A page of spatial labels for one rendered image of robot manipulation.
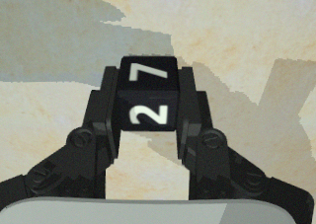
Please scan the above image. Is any black number cube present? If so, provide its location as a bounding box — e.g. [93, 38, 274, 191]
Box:
[116, 56, 181, 132]

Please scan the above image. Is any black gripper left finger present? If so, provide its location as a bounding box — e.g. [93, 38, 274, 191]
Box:
[0, 66, 121, 211]

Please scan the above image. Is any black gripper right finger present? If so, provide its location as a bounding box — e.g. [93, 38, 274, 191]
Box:
[176, 67, 314, 224]

